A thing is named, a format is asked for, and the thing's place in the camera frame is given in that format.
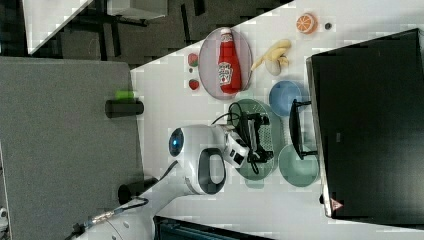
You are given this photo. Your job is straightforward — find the lower black cylinder post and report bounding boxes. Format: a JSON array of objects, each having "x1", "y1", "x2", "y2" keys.
[{"x1": 117, "y1": 177, "x2": 158, "y2": 205}]

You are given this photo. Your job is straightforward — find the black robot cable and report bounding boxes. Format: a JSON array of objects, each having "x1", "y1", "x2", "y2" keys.
[{"x1": 63, "y1": 101, "x2": 264, "y2": 240}]

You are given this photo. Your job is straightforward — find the orange slice toy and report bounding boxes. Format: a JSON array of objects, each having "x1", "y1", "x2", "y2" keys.
[{"x1": 296, "y1": 13, "x2": 318, "y2": 34}]

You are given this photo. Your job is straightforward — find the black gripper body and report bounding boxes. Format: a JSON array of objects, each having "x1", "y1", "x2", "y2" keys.
[{"x1": 240, "y1": 112, "x2": 264, "y2": 163}]

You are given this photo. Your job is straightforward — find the peeled banana toy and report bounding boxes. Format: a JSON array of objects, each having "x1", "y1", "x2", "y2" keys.
[{"x1": 251, "y1": 39, "x2": 291, "y2": 76}]

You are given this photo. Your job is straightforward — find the blue bowl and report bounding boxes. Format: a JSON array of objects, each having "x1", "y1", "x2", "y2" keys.
[{"x1": 269, "y1": 80, "x2": 302, "y2": 117}]

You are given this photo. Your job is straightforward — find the whole strawberry toy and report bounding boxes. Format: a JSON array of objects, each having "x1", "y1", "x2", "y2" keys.
[{"x1": 189, "y1": 79, "x2": 200, "y2": 90}]

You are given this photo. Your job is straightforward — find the grey round plate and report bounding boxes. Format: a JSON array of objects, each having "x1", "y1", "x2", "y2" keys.
[{"x1": 198, "y1": 28, "x2": 253, "y2": 100}]

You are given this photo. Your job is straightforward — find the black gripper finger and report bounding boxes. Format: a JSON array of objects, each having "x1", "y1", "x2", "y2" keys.
[
  {"x1": 253, "y1": 150, "x2": 274, "y2": 163},
  {"x1": 253, "y1": 113, "x2": 270, "y2": 126}
]

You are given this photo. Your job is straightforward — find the green cylinder object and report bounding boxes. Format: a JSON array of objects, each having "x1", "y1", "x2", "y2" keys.
[{"x1": 115, "y1": 90, "x2": 135, "y2": 100}]

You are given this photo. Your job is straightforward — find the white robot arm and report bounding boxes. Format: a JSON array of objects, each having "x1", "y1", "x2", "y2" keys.
[{"x1": 66, "y1": 112, "x2": 273, "y2": 240}]

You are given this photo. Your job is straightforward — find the black cylinder post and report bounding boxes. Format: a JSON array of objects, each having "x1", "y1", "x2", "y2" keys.
[
  {"x1": 105, "y1": 99, "x2": 144, "y2": 118},
  {"x1": 117, "y1": 177, "x2": 158, "y2": 205}
]

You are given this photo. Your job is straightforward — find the black toaster oven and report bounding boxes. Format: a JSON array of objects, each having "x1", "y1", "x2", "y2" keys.
[{"x1": 305, "y1": 28, "x2": 424, "y2": 229}]

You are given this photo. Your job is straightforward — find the red ketchup bottle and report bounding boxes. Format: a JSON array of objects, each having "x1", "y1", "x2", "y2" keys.
[{"x1": 218, "y1": 28, "x2": 242, "y2": 94}]

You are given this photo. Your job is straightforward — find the green plastic strainer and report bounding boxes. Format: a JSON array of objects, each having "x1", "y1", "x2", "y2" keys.
[{"x1": 227, "y1": 99, "x2": 284, "y2": 189}]

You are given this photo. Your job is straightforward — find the upper black cylinder post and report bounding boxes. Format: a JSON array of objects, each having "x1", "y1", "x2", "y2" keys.
[{"x1": 105, "y1": 99, "x2": 144, "y2": 118}]

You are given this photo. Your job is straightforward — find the half strawberry toy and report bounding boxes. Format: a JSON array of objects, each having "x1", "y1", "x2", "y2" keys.
[{"x1": 188, "y1": 53, "x2": 198, "y2": 67}]

